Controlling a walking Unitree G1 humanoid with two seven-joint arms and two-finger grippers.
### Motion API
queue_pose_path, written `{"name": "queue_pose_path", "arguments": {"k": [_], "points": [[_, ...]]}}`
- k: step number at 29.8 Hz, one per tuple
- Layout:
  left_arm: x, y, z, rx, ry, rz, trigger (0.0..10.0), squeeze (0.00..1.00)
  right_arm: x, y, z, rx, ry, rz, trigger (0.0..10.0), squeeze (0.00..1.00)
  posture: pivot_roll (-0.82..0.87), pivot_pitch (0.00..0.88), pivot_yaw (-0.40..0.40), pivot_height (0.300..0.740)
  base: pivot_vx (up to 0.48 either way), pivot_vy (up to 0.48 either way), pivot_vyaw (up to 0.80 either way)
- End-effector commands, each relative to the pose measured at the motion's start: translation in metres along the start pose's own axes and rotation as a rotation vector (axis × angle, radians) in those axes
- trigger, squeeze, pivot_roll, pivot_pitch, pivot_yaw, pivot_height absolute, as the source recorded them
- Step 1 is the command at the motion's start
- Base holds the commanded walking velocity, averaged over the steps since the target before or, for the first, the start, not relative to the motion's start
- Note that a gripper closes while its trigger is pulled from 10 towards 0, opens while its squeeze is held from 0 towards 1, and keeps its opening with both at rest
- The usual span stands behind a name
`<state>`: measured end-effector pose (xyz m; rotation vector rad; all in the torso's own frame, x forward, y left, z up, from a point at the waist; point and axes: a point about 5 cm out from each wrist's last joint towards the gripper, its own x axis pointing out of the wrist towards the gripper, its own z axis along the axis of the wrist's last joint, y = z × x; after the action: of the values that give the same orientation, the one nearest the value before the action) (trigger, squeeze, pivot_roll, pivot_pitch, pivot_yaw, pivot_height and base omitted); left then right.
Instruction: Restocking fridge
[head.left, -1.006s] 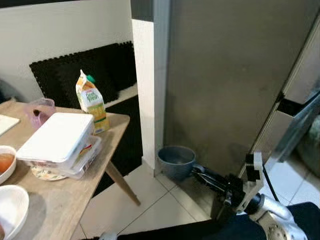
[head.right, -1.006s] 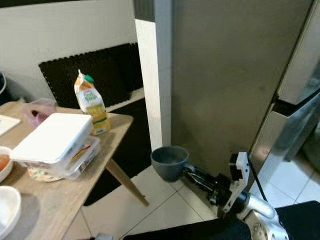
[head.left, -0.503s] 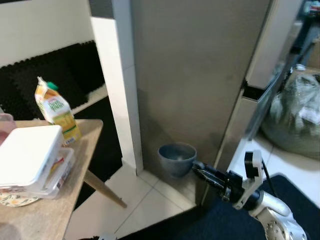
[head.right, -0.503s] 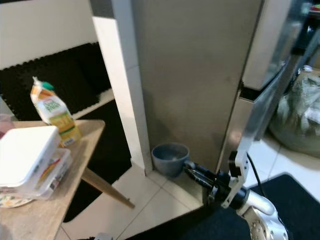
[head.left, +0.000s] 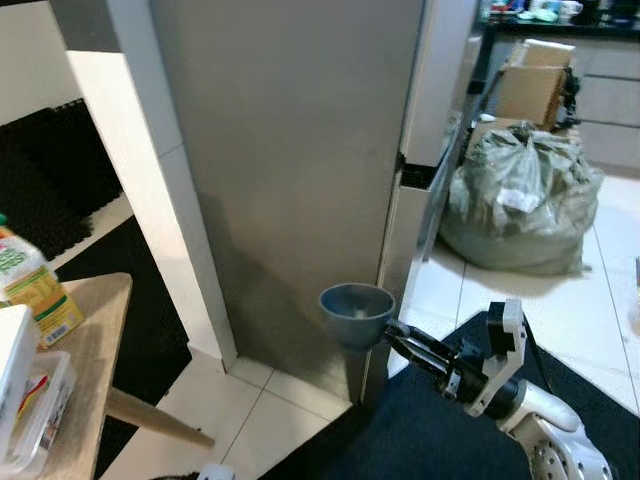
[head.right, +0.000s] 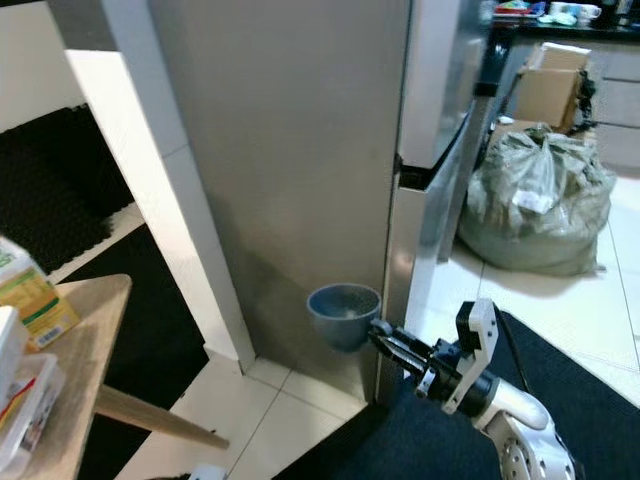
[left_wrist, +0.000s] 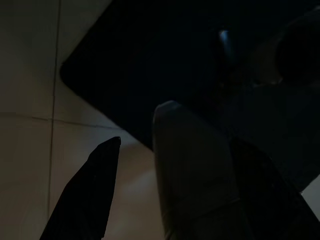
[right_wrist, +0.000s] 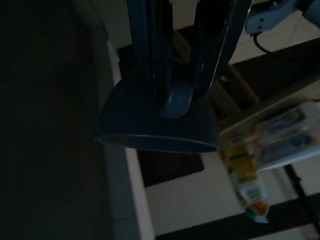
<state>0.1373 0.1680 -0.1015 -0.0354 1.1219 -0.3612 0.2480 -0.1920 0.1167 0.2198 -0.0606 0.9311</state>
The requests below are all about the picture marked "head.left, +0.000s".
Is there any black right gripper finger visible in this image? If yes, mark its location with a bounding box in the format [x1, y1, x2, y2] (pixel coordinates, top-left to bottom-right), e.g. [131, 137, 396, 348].
[385, 320, 456, 361]
[392, 338, 448, 379]

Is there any grey-blue bowl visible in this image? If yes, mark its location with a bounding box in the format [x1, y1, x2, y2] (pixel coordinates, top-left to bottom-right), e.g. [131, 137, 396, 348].
[318, 283, 397, 353]

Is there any silver fridge compartment door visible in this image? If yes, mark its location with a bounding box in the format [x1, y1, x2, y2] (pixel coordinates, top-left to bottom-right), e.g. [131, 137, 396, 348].
[362, 95, 476, 406]

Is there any silver fridge cabinet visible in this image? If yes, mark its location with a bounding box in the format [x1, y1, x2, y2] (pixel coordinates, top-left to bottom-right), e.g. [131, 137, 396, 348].
[150, 0, 429, 406]

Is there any black floor mat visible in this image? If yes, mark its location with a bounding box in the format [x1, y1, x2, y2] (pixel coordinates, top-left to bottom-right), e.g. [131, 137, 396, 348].
[258, 310, 640, 480]
[50, 215, 193, 480]

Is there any grey-green rubbish bag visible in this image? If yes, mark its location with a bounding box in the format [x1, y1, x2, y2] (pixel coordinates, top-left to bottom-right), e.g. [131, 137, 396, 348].
[438, 122, 604, 278]

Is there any silver freezer door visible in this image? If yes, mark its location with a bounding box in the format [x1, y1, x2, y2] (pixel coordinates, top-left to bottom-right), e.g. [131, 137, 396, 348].
[400, 0, 481, 169]

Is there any large brown cardboard box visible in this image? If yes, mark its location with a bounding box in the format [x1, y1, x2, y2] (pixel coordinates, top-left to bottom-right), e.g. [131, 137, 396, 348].
[495, 38, 579, 131]

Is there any light wooden table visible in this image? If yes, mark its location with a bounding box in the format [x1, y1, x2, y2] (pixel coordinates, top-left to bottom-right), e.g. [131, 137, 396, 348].
[0, 272, 216, 480]

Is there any clear plastic food container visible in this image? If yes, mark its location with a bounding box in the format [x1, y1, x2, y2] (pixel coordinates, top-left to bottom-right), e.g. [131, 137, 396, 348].
[0, 350, 77, 477]

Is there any yellow green juice carton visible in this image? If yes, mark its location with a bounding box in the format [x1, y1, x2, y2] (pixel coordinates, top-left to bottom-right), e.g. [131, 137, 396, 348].
[0, 215, 86, 349]

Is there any black foam puzzle mat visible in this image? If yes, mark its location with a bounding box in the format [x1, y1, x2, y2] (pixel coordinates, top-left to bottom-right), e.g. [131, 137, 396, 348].
[0, 100, 126, 263]

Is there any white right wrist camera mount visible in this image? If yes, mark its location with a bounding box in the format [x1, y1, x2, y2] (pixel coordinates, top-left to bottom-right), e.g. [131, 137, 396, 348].
[465, 298, 526, 419]

